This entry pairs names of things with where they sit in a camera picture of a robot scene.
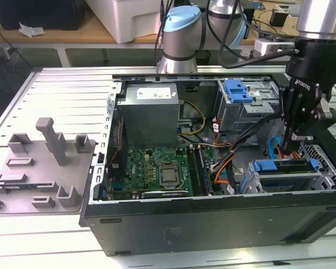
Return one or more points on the black RAM slot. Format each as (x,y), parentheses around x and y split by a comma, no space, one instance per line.
(195,171)

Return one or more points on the large white box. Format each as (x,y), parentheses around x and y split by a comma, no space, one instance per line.
(123,19)

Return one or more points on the small black cube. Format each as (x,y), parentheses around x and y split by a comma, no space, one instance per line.
(278,18)

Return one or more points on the grey parts rack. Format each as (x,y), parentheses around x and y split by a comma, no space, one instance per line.
(44,179)

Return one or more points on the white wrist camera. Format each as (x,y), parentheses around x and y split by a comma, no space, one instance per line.
(264,46)

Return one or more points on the silver CPU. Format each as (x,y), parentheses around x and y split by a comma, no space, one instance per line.
(168,175)

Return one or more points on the black graphics card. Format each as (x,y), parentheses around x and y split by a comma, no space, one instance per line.
(168,194)

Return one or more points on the flat white box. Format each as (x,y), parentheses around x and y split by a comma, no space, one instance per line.
(294,10)

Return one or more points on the crumpled white plastic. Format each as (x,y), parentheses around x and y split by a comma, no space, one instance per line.
(30,30)

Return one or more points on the metal disk bay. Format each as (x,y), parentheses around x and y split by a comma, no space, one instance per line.
(285,176)

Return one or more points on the hard disk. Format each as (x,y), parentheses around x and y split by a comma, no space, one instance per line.
(266,165)

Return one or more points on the metal drive cage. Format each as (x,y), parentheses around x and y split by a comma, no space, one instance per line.
(235,117)

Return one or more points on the black PC case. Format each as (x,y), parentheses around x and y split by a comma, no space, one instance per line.
(184,232)

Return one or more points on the green motherboard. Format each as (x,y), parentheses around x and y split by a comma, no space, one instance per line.
(141,168)

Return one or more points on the small blue circuit board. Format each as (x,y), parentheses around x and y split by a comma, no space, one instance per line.
(257,5)

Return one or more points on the blue plastic latch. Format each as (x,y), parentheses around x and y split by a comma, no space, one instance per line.
(236,95)

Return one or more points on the large black equipment box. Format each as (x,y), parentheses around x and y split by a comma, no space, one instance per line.
(39,14)

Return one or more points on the black case fan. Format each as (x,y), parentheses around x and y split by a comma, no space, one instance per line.
(119,145)

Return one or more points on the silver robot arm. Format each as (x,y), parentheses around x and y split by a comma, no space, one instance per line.
(182,47)

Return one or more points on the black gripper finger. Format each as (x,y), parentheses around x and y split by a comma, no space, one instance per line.
(289,106)
(310,117)

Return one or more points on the CPU socket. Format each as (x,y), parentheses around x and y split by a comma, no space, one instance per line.
(158,176)

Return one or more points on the grey power supply unit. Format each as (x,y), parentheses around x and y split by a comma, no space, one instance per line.
(148,120)

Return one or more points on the wooden desk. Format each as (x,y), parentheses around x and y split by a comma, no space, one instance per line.
(81,30)

